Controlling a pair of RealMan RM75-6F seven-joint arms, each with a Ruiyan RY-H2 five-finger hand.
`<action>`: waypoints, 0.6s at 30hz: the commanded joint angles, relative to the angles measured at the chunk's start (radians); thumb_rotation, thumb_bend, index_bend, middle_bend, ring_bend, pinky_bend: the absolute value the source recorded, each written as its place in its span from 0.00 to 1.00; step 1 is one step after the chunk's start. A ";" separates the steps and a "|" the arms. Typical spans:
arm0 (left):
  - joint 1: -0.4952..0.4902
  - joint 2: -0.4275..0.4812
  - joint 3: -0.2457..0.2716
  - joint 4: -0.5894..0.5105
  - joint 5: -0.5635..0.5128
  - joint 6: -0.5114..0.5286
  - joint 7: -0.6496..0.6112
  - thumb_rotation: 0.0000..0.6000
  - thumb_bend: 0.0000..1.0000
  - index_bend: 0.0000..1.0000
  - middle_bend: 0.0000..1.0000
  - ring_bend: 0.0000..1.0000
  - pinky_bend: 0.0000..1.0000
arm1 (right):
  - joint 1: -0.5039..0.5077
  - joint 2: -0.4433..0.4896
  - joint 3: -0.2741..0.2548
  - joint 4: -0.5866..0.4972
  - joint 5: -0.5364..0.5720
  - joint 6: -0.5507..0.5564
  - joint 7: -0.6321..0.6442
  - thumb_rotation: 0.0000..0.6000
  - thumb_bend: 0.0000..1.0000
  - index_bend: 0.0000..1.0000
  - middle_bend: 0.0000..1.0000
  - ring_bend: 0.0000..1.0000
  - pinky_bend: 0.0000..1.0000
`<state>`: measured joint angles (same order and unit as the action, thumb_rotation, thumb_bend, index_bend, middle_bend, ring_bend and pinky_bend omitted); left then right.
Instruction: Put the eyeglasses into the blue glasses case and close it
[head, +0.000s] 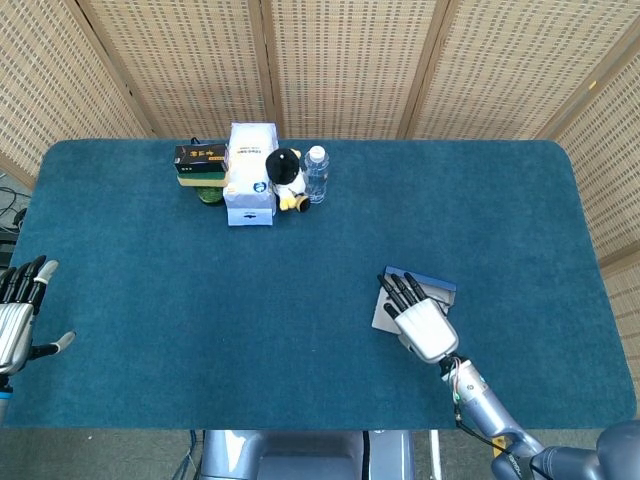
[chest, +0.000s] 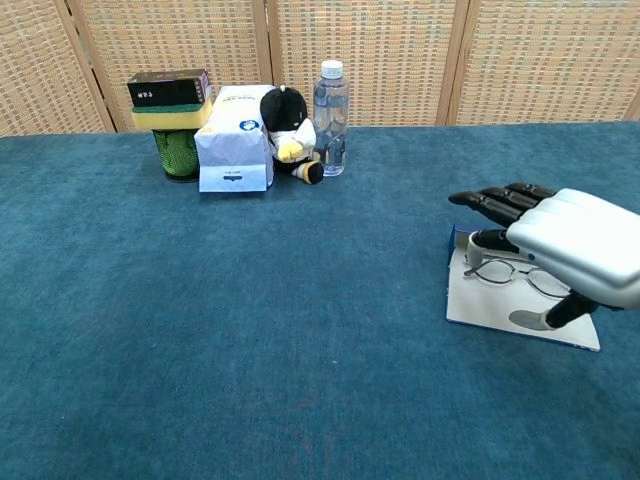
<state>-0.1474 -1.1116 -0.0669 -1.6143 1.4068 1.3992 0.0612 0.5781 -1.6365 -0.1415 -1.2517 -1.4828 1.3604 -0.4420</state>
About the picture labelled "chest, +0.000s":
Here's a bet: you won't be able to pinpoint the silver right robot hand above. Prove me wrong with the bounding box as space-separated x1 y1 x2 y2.
448 181 640 333

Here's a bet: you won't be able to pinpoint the thin-framed eyeglasses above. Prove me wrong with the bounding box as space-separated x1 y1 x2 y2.
463 257 572 300

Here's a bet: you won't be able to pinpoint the blue glasses case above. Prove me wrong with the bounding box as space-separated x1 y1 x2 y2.
445 223 601 353

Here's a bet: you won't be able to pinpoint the woven folding screen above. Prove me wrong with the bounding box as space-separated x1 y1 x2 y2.
0 0 640 138

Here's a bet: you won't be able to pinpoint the clear plastic water bottle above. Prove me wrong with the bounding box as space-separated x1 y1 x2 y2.
312 59 350 178

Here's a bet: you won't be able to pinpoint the black and white plush toy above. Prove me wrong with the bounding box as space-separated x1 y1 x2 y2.
259 85 325 186

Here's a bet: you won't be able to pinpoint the white tissue pack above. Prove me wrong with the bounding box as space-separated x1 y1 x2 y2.
193 85 276 194

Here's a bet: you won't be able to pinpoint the green mesh cup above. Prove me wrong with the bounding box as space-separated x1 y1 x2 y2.
152 127 201 184

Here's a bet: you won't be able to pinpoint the yellow green sponge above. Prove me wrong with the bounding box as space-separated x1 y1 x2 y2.
131 96 214 132

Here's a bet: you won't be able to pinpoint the black small box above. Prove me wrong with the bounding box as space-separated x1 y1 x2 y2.
126 68 213 108

